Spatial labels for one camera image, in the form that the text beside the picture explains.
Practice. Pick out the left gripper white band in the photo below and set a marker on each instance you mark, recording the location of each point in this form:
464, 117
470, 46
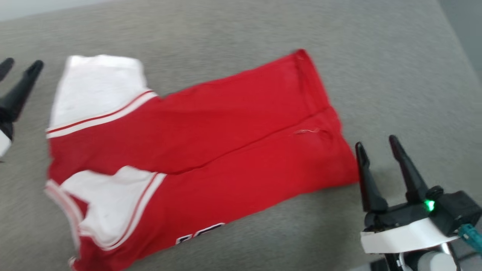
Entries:
4, 131

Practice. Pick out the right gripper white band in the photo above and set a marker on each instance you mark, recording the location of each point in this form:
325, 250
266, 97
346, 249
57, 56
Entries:
399, 235

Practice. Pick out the red and white garment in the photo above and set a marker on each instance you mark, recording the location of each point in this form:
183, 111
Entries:
226, 131

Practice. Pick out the grey fabric sofa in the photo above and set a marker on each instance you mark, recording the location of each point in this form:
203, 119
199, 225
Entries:
376, 75

